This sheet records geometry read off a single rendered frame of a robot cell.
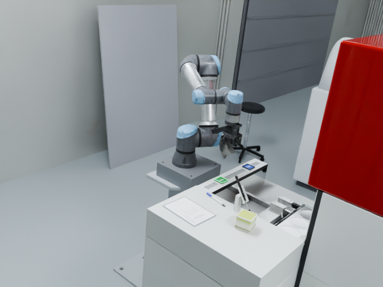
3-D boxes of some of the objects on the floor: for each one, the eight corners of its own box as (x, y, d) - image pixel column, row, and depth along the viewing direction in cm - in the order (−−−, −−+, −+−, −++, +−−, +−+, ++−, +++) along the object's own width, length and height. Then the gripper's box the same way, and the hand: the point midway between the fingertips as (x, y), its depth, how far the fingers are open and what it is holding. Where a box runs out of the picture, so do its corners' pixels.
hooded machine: (350, 210, 405) (396, 53, 345) (287, 183, 444) (318, 37, 384) (378, 184, 461) (422, 45, 402) (320, 162, 501) (352, 32, 441)
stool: (274, 159, 496) (284, 110, 472) (244, 167, 469) (253, 115, 445) (245, 143, 533) (252, 97, 509) (215, 149, 505) (221, 101, 481)
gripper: (234, 126, 208) (228, 164, 217) (245, 122, 215) (239, 160, 223) (220, 121, 213) (215, 159, 222) (231, 117, 220) (225, 154, 228)
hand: (223, 155), depth 224 cm, fingers closed
